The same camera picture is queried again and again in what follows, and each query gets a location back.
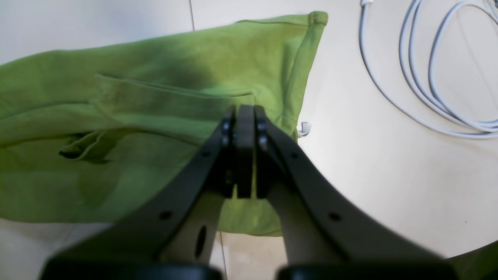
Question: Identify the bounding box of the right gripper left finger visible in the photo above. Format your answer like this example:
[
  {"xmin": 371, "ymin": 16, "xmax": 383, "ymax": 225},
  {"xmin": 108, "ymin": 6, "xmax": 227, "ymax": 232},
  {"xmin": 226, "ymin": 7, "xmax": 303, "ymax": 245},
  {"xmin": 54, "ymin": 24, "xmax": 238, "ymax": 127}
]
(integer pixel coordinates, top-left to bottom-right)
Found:
[{"xmin": 41, "ymin": 106, "xmax": 235, "ymax": 280}]

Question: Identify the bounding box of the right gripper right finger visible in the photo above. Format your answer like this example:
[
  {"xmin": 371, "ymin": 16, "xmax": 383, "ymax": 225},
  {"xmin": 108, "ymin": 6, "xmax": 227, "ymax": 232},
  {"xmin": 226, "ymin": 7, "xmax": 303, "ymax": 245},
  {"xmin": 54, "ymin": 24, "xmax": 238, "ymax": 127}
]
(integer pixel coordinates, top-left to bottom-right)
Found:
[{"xmin": 235, "ymin": 105, "xmax": 458, "ymax": 280}]

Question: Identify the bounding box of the white cable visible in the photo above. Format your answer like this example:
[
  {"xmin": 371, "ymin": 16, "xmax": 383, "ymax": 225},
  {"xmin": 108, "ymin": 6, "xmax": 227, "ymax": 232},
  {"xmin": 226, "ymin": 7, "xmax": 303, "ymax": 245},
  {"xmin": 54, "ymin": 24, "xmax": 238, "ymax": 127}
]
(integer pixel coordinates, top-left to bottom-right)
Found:
[{"xmin": 359, "ymin": 0, "xmax": 498, "ymax": 140}]

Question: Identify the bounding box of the green t-shirt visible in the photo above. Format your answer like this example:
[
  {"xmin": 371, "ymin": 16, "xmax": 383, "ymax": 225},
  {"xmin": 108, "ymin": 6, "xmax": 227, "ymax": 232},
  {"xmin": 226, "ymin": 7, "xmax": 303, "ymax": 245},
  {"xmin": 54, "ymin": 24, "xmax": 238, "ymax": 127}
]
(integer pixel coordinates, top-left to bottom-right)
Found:
[{"xmin": 0, "ymin": 11, "xmax": 328, "ymax": 223}]

